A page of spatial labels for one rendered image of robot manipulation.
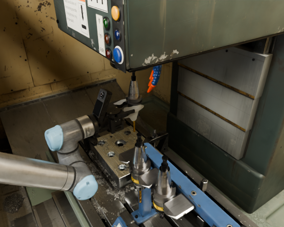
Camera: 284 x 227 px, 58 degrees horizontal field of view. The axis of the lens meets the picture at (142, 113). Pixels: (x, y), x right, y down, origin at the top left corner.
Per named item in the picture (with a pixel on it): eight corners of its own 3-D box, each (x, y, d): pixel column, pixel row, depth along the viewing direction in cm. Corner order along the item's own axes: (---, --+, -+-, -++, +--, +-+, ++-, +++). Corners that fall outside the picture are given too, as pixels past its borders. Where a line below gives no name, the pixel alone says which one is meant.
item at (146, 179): (145, 191, 66) (145, 189, 65) (135, 179, 69) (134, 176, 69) (167, 180, 69) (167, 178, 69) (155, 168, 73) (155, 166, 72)
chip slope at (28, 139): (30, 204, 134) (17, 168, 120) (8, 139, 181) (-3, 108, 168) (164, 145, 175) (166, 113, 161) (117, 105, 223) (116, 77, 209)
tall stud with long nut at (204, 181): (200, 206, 98) (204, 182, 92) (195, 201, 100) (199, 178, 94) (205, 203, 100) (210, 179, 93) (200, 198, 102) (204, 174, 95)
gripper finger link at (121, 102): (129, 107, 106) (113, 116, 100) (128, 94, 103) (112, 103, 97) (135, 110, 104) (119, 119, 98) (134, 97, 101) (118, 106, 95)
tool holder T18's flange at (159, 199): (179, 200, 64) (180, 193, 63) (157, 208, 62) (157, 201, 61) (168, 183, 69) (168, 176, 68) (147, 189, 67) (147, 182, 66)
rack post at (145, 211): (137, 225, 92) (136, 164, 76) (130, 215, 95) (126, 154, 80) (159, 212, 96) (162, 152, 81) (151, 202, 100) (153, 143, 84)
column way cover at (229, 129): (238, 162, 119) (265, 56, 92) (173, 117, 153) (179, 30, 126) (245, 159, 121) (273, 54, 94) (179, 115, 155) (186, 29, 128)
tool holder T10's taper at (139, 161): (150, 163, 72) (151, 144, 69) (139, 171, 70) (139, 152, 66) (139, 156, 75) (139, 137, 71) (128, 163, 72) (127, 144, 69)
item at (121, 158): (124, 166, 74) (124, 164, 73) (115, 156, 77) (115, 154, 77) (144, 157, 77) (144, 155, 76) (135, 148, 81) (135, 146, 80)
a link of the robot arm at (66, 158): (67, 186, 86) (61, 162, 80) (58, 166, 94) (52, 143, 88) (89, 177, 89) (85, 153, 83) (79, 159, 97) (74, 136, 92)
